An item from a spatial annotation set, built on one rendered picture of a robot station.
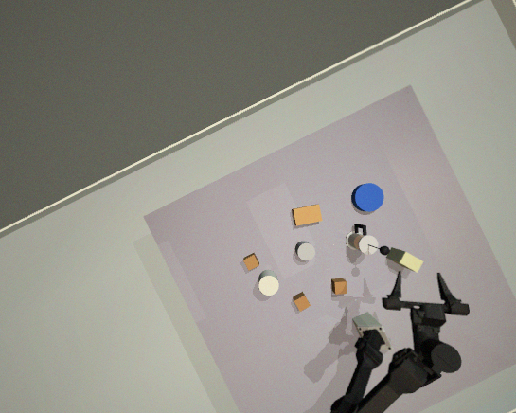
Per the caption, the glass french press with plunger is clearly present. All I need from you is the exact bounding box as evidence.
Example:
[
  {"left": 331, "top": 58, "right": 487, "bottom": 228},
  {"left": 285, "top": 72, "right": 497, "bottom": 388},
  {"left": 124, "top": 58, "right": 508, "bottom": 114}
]
[{"left": 346, "top": 224, "right": 390, "bottom": 255}]

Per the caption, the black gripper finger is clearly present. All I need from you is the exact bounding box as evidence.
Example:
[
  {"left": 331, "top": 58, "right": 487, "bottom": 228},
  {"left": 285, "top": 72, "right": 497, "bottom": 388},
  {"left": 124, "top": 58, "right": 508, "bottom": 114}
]
[
  {"left": 387, "top": 271, "right": 402, "bottom": 298},
  {"left": 436, "top": 273, "right": 461, "bottom": 302}
]

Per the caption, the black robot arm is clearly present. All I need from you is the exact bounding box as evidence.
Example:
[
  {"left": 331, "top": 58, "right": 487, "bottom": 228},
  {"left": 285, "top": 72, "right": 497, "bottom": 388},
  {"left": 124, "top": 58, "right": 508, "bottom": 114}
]
[{"left": 330, "top": 305, "right": 462, "bottom": 413}]

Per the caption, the blue cylinder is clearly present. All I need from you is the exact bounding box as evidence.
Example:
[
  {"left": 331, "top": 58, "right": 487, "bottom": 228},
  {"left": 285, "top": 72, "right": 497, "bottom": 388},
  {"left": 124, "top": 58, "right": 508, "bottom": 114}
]
[{"left": 351, "top": 183, "right": 383, "bottom": 211}]

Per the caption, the dark grey cylinder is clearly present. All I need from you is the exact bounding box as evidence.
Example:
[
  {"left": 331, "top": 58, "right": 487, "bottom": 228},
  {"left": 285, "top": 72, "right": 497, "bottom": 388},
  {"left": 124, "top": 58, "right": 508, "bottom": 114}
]
[{"left": 295, "top": 241, "right": 315, "bottom": 260}]

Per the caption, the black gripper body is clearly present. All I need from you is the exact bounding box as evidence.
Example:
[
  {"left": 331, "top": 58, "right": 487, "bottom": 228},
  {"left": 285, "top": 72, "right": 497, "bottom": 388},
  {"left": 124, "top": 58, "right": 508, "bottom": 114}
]
[{"left": 382, "top": 297, "right": 470, "bottom": 337}]

